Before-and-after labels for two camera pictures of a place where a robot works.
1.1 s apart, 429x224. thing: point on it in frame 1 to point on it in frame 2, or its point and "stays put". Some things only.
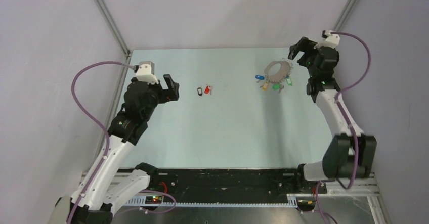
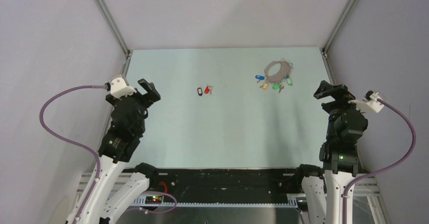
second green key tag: x=289 y=81 stays put
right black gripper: x=304 y=45 to x=325 y=89
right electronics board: x=305 y=204 stays put
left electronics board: x=153 y=199 stays put
